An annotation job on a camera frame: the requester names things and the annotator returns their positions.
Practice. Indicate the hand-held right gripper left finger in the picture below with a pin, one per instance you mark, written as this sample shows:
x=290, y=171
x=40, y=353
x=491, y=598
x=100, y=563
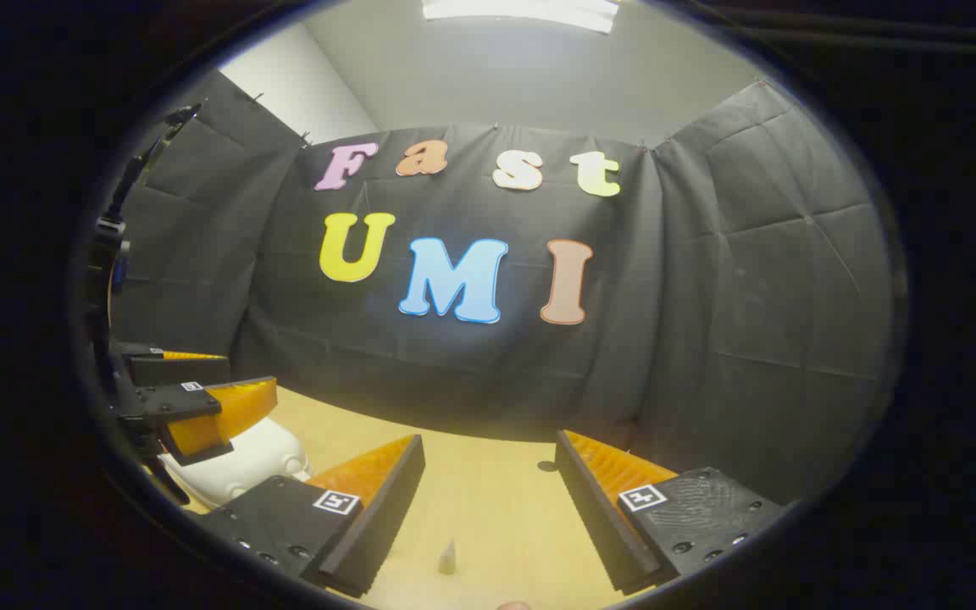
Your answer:
x=374, y=521

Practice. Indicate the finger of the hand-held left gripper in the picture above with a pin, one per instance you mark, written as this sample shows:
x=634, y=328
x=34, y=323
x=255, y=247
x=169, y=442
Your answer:
x=174, y=370
x=179, y=402

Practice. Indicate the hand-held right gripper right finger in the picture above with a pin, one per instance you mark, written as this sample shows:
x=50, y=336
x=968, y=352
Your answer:
x=598, y=525

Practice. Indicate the silver skin care tube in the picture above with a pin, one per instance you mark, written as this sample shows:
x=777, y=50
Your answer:
x=448, y=561

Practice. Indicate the white suitcase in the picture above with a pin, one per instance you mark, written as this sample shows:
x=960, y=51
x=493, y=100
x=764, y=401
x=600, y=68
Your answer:
x=259, y=457

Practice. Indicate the black backdrop cloth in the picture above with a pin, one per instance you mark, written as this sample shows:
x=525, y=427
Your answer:
x=708, y=322

